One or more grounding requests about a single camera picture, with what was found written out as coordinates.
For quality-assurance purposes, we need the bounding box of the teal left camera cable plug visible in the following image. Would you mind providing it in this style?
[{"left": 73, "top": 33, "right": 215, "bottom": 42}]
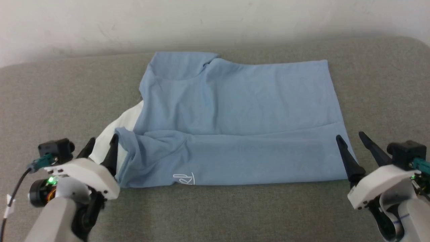
[{"left": 27, "top": 154, "right": 56, "bottom": 172}]

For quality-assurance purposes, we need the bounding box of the light blue white-sleeved t-shirt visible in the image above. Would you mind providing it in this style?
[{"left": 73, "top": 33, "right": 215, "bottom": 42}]
[{"left": 90, "top": 51, "right": 358, "bottom": 189}]

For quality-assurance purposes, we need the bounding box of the teal right camera cable plug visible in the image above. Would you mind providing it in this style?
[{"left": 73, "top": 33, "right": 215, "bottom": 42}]
[{"left": 410, "top": 158, "right": 430, "bottom": 172}]

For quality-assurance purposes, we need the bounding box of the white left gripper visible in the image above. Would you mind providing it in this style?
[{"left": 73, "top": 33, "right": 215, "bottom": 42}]
[{"left": 44, "top": 133, "right": 121, "bottom": 200}]

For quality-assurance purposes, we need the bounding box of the grey fabric sofa cushion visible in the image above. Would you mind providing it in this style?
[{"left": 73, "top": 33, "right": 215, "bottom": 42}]
[{"left": 0, "top": 35, "right": 430, "bottom": 242}]

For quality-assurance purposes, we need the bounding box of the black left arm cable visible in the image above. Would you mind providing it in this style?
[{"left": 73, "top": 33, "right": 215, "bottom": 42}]
[{"left": 0, "top": 167, "right": 35, "bottom": 237}]

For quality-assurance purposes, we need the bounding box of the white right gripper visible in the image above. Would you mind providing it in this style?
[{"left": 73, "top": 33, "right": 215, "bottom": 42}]
[{"left": 335, "top": 131, "right": 417, "bottom": 211}]

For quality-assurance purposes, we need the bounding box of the teal camera cable plug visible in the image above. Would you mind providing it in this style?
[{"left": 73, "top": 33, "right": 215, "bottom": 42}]
[
  {"left": 410, "top": 158, "right": 430, "bottom": 172},
  {"left": 27, "top": 154, "right": 56, "bottom": 172}
]

